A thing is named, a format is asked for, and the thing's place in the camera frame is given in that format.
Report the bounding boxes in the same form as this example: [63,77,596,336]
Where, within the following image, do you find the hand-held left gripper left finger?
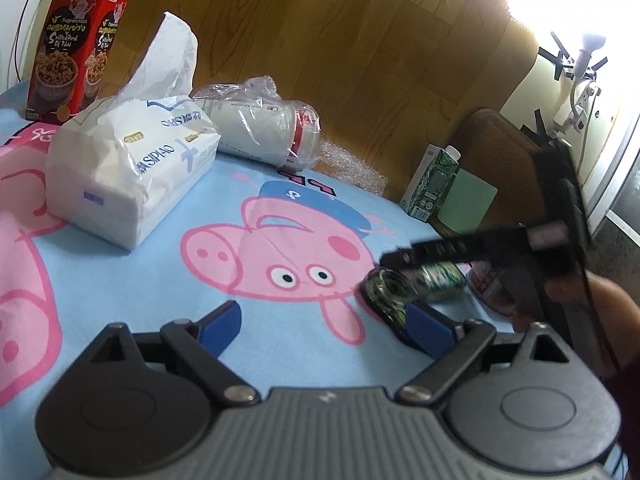
[89,300,262,407]

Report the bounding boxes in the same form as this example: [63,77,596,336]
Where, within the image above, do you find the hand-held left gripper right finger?
[397,302,571,407]

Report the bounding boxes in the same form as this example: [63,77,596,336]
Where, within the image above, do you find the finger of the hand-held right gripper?
[379,224,532,269]

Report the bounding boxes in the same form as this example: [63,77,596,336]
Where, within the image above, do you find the green drink can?
[359,264,469,347]

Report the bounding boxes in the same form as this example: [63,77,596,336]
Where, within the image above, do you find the person's right forearm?
[604,350,640,480]

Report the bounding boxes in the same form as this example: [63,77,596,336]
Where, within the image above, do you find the person's right hand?
[545,272,627,357]

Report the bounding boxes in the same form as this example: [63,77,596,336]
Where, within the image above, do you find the mint green mug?
[436,166,499,237]

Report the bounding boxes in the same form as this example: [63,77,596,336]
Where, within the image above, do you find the printed paper cup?
[466,259,517,317]

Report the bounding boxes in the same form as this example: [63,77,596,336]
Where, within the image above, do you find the green drink carton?
[399,144,462,222]

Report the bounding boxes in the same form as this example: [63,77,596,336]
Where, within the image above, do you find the blue pig printed blanket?
[0,79,626,480]

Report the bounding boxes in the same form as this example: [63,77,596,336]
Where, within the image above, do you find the brown chair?
[449,106,557,233]

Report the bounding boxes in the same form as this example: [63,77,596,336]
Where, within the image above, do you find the frosted glass door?
[582,80,640,273]

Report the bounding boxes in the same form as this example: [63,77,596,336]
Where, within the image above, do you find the white tissue pack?
[44,10,223,252]

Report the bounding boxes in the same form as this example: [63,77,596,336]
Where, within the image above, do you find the plastic bag of cups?
[191,75,322,172]

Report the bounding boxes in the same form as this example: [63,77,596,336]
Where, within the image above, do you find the red snack box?
[26,0,137,127]

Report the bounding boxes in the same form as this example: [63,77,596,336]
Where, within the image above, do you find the white wall socket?
[551,82,602,134]

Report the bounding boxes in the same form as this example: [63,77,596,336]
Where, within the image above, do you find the thin wall cable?
[9,0,52,83]

